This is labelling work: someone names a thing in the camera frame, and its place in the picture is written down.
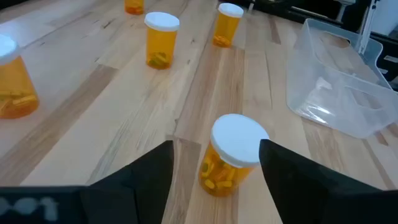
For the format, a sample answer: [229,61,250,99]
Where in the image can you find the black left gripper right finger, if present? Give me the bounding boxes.
[258,139,382,224]

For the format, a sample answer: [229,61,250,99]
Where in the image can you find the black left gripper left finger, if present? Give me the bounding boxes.
[79,139,175,224]

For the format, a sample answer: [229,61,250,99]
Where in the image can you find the orange pill bottle white cap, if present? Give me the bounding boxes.
[0,33,40,120]
[198,113,270,197]
[124,0,145,16]
[144,11,180,70]
[212,2,244,49]

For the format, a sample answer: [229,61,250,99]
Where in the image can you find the cluster of white-capped bottles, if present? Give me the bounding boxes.
[285,17,398,139]

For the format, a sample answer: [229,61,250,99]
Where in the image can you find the white metal pole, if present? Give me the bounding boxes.
[357,0,382,55]

